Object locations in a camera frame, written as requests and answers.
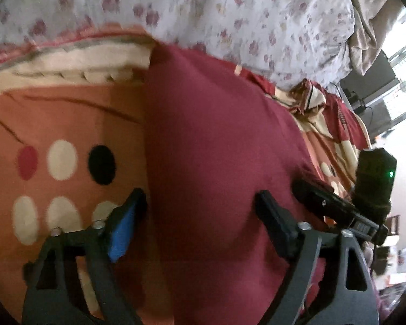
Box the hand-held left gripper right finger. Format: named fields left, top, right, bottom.
left=255, top=190, right=380, bottom=325

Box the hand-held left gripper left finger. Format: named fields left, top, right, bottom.
left=22, top=187, right=147, bottom=325

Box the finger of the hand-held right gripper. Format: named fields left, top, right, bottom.
left=292, top=179, right=356, bottom=225

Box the maroon garment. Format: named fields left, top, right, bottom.
left=144, top=43, right=329, bottom=325

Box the bright window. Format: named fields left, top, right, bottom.
left=381, top=7, right=406, bottom=126

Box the dark box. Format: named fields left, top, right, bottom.
left=340, top=50, right=402, bottom=99

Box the polka dot printed blanket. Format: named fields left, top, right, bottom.
left=0, top=24, right=373, bottom=325

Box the beige cloth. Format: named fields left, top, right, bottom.
left=340, top=0, right=406, bottom=76

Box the white floral bed sheet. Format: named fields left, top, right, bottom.
left=0, top=0, right=356, bottom=93

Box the black cable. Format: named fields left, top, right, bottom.
left=330, top=82, right=351, bottom=104

